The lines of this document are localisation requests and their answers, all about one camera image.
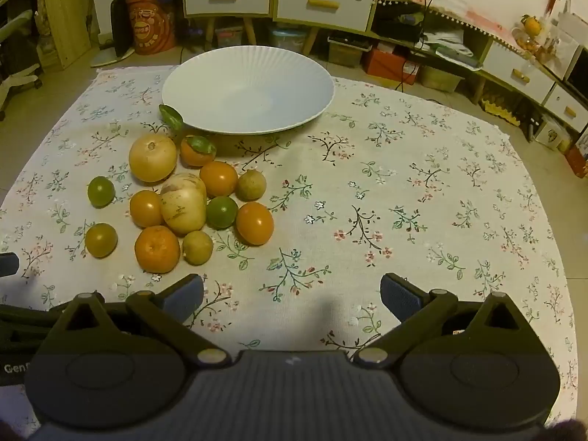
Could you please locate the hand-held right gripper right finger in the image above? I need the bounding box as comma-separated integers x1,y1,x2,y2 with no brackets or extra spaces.
353,272,547,369

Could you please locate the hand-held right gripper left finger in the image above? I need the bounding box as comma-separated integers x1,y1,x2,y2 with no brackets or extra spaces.
41,274,231,370

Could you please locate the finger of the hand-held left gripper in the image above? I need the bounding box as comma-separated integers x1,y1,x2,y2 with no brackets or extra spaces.
0,252,20,279

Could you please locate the small brown round fruit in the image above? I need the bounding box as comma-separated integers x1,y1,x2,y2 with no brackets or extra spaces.
183,230,214,266
236,169,268,202

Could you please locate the rough-skinned tangerine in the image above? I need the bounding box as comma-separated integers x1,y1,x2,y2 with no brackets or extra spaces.
135,225,181,273

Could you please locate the pale pear with brown patch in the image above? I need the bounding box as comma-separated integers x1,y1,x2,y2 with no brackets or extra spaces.
160,172,208,235

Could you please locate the green lime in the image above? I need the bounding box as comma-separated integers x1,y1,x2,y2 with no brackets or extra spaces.
206,196,239,230
87,176,116,208

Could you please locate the small olive-green round fruit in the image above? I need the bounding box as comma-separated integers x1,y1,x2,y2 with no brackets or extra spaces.
85,223,119,258

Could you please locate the smooth orange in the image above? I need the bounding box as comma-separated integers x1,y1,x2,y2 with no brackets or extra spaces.
199,161,239,198
236,201,275,246
129,190,165,229

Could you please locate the tangerine with green leaves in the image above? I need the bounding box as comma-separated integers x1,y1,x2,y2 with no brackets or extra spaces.
159,104,218,168

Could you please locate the large round yellow pear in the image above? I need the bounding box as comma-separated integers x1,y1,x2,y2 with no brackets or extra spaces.
129,134,178,183

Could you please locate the white ribbed plate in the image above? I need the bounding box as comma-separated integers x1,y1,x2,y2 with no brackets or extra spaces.
162,46,334,135

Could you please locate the floral tablecloth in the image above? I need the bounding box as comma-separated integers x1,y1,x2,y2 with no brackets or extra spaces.
0,65,578,441

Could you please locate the white office chair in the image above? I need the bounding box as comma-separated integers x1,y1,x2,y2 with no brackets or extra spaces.
0,9,43,121

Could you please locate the yellow egg tray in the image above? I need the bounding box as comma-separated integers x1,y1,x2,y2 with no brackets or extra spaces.
478,96,522,126

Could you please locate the white printed box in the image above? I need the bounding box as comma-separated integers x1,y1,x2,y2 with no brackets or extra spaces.
535,119,573,151

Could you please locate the beige storage bin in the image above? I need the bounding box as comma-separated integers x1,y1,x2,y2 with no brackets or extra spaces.
420,64,464,93

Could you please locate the red cardboard box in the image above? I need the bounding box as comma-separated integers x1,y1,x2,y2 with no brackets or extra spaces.
363,48,421,86

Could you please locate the clear bin with black lid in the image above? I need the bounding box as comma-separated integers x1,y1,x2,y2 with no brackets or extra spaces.
327,37,372,68

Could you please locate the long low wooden cabinet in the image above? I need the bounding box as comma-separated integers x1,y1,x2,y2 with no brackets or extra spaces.
372,0,588,136

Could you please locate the pile of white papers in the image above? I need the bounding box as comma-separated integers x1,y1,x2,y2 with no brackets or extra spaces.
420,28,483,71

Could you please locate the light wooden desk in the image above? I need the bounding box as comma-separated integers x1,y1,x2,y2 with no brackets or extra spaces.
0,0,93,71

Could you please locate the black panel on white base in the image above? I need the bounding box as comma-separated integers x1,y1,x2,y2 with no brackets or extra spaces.
89,0,136,67

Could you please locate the small clear storage bin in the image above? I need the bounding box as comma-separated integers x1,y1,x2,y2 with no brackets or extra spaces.
215,25,244,49

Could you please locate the red printed bag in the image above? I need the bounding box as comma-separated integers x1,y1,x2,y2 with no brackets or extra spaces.
125,0,178,55

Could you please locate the clear bin with blue lid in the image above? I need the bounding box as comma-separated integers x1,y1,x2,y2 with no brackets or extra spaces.
269,28,307,54

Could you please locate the bowl of oranges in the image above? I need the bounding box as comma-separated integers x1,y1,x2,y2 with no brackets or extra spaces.
512,15,547,52

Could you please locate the wooden cabinet with white drawer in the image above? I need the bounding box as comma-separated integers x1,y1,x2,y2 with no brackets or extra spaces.
273,0,378,56

